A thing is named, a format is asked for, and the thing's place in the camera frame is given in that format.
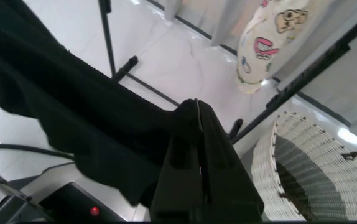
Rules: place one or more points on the white laundry basket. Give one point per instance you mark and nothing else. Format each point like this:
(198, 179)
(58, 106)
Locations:
(321, 180)

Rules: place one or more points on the cream printed garment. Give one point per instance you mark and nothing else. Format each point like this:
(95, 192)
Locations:
(265, 46)

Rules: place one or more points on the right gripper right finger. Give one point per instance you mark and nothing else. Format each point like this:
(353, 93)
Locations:
(228, 180)

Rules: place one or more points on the black garment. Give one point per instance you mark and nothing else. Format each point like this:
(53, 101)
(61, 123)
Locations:
(72, 102)

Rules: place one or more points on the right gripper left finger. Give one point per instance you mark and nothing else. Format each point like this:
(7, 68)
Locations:
(178, 186)

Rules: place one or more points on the black clothes rack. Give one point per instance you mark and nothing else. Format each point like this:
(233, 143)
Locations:
(309, 74)

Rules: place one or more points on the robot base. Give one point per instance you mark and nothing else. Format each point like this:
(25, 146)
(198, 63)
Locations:
(57, 202)

